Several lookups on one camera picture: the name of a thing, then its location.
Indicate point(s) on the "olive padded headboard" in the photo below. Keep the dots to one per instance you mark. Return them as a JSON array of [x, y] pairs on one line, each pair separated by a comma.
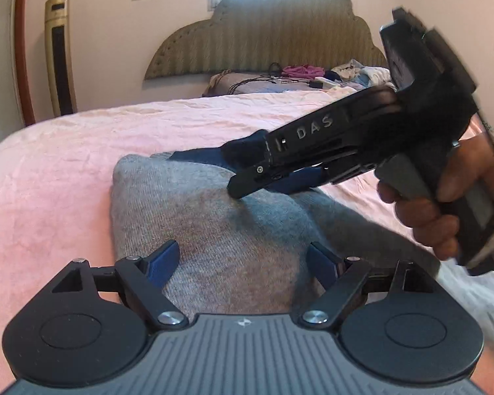
[[271, 33]]

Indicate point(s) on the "magenta cloth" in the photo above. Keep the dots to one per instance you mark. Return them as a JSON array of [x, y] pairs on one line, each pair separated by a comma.
[[302, 70]]

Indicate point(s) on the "pink bed sheet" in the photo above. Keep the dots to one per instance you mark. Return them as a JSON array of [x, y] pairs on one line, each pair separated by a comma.
[[57, 164]]

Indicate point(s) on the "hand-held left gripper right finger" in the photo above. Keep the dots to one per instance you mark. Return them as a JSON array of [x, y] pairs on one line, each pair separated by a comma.
[[323, 262]]

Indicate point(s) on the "pile of white clothes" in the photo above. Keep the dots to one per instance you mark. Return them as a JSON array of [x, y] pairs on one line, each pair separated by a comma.
[[366, 73]]

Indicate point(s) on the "person's right hand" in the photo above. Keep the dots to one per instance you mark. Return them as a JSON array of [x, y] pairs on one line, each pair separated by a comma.
[[469, 168]]

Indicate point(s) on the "brown wooden door frame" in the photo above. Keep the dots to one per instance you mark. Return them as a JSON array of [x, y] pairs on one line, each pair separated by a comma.
[[22, 49]]

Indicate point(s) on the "grey and navy knit sweater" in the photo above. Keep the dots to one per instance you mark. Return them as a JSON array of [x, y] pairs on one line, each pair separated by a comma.
[[214, 230]]

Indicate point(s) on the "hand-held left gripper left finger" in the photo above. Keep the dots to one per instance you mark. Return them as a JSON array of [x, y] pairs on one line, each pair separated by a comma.
[[164, 261]]

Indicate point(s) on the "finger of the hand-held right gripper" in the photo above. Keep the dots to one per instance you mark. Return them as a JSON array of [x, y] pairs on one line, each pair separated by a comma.
[[247, 145], [253, 179]]

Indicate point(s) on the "brown pillow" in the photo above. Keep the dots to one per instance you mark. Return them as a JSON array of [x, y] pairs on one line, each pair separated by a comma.
[[226, 84]]

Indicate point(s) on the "gold tower air conditioner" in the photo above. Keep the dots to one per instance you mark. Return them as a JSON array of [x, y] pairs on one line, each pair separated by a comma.
[[59, 55]]

